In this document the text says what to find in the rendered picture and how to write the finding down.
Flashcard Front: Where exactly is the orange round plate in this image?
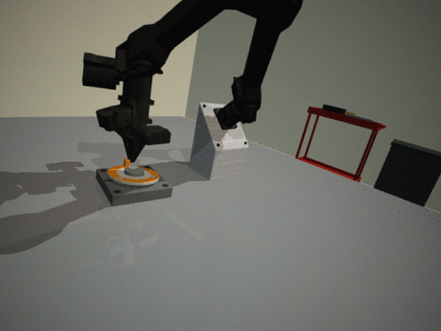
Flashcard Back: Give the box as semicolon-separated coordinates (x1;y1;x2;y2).
107;158;159;186

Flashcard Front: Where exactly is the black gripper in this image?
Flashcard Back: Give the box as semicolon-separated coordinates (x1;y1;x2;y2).
115;91;171;162

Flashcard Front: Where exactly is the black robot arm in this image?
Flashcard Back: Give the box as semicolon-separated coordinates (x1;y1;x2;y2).
82;0;304;132

